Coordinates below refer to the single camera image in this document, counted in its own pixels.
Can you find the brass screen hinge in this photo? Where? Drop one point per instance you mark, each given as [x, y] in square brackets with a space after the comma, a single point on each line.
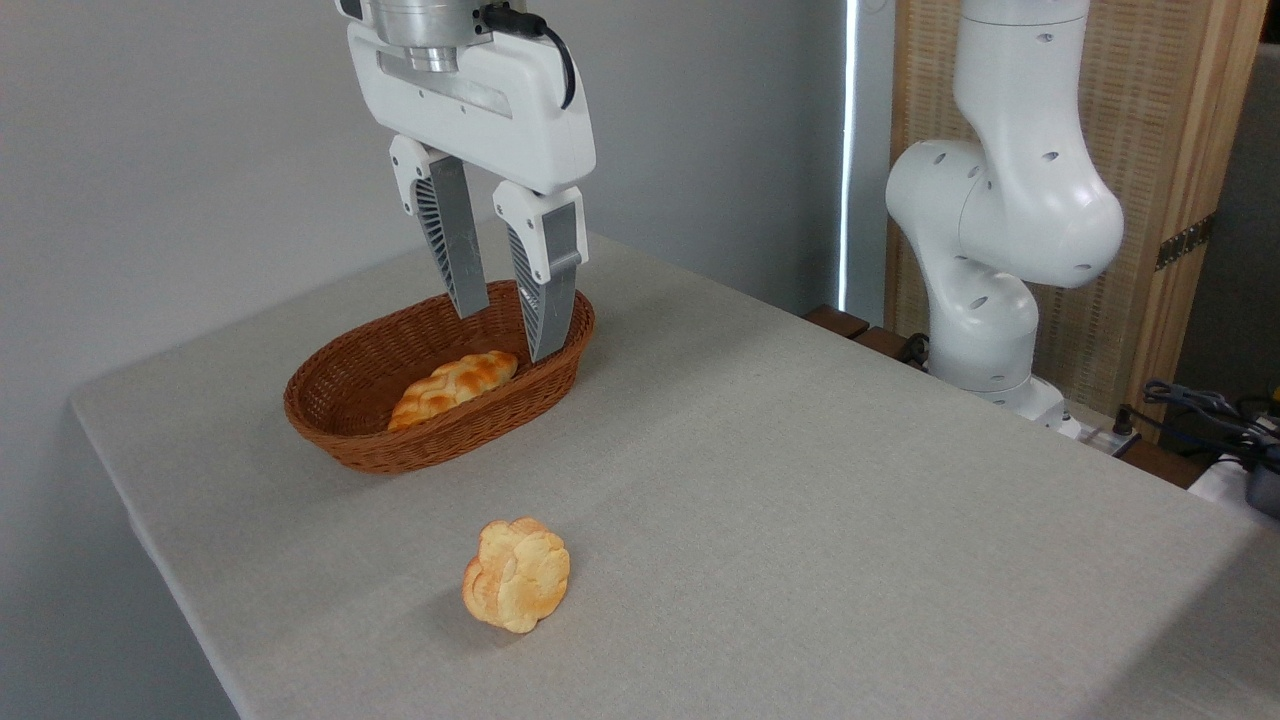
[1185, 242]

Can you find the brown oval wicker basket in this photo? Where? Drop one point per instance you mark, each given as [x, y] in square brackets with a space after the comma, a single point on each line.
[450, 440]

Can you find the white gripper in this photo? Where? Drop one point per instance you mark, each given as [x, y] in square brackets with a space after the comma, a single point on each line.
[500, 110]

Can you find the round knotted bread roll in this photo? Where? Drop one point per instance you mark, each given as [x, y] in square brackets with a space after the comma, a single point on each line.
[518, 578]

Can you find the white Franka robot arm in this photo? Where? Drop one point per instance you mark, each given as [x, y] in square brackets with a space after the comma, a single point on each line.
[1000, 200]

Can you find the long braided bread loaf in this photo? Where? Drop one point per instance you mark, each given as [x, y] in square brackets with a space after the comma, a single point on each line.
[450, 385]

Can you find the wooden rattan folding screen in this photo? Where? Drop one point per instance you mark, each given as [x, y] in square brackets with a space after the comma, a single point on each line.
[1160, 120]

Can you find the grey linen tablecloth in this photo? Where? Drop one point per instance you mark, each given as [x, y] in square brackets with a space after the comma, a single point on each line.
[760, 500]

